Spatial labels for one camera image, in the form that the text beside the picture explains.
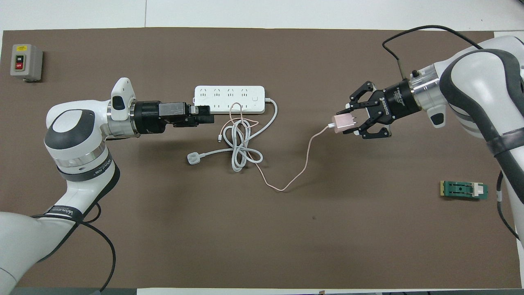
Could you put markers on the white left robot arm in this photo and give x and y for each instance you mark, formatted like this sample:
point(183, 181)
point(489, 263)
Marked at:
point(69, 131)

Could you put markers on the green knife switch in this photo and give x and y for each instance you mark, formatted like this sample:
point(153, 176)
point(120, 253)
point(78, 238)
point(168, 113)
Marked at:
point(458, 189)

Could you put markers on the pink charger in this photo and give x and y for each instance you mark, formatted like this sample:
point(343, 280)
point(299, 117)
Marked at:
point(342, 124)

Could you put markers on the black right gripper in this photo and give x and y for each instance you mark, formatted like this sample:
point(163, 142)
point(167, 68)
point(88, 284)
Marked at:
point(399, 100)

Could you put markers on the brown table mat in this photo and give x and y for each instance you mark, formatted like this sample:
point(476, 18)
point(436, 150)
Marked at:
point(204, 246)

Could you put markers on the white power strip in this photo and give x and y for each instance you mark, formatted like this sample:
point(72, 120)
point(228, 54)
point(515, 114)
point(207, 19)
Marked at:
point(245, 102)

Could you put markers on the grey on-off switch box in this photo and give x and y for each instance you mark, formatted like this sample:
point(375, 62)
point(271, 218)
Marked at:
point(28, 65)

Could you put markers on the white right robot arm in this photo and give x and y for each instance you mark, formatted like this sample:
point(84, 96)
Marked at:
point(470, 73)

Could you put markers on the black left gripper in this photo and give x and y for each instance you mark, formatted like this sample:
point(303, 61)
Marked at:
point(149, 118)

